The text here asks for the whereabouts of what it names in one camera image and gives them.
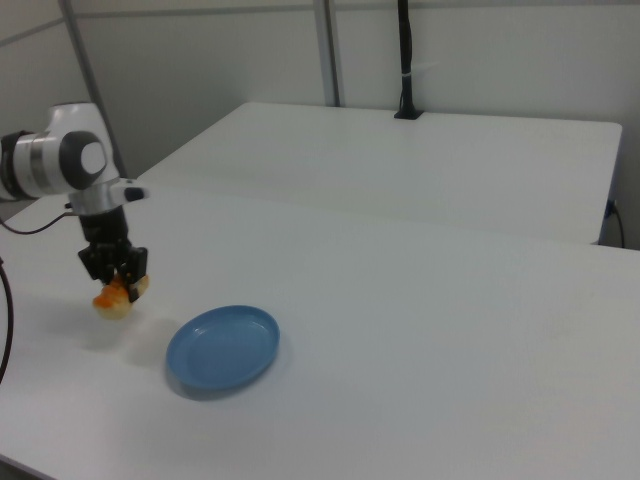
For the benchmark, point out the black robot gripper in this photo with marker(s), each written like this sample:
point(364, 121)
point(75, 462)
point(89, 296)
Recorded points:
point(104, 227)

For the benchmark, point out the blue round plate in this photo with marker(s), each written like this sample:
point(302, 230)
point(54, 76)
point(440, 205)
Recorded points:
point(222, 350)

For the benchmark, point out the black camera pole with base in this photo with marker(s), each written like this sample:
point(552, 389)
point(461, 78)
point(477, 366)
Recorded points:
point(406, 60)

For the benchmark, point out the bread with orange topping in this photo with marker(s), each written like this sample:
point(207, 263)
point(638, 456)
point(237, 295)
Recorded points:
point(114, 302)

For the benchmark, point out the grey slanted partition post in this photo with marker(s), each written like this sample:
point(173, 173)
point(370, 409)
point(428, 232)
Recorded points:
point(92, 85)

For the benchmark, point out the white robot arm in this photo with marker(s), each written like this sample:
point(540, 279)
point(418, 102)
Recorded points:
point(55, 160)

